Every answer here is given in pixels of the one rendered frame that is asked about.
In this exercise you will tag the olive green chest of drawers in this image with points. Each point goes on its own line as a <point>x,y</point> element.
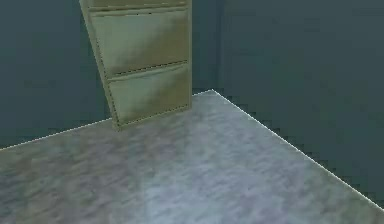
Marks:
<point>143,60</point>

